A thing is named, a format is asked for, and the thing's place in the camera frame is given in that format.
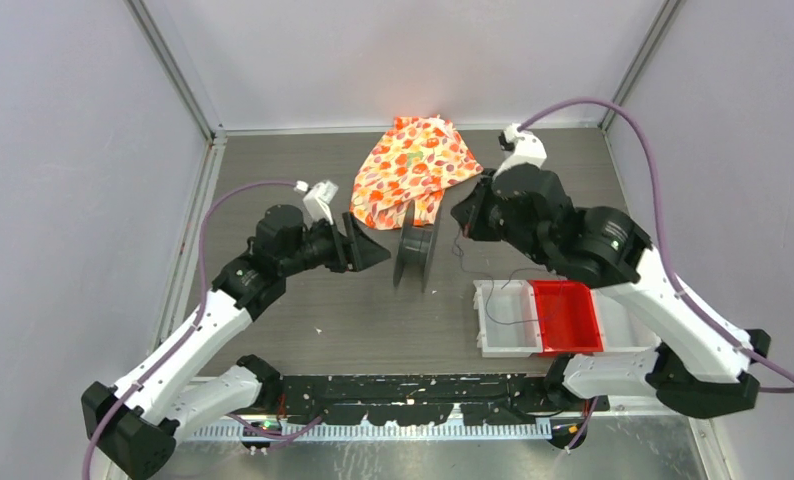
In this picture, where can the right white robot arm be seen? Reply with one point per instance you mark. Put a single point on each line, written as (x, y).
(700, 367)

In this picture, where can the red plastic bin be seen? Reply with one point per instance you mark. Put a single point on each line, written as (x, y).
(567, 319)

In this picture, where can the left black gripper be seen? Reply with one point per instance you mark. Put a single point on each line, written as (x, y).
(356, 250)

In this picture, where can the slotted cable duct rail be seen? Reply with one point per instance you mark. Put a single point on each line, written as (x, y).
(227, 430)

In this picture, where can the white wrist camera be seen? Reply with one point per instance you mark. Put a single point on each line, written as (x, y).
(317, 198)
(520, 147)

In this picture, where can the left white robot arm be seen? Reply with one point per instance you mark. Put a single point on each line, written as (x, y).
(138, 421)

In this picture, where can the black cable spool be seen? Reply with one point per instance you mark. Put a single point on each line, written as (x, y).
(416, 247)

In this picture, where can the orange floral cloth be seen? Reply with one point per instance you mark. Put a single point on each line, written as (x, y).
(408, 171)

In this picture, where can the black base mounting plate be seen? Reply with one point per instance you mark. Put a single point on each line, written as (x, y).
(411, 400)

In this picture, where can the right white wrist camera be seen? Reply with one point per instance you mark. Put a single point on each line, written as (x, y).
(520, 147)

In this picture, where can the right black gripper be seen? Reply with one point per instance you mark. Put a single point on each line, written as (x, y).
(466, 214)

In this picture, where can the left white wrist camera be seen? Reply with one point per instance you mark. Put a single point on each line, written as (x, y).
(317, 198)

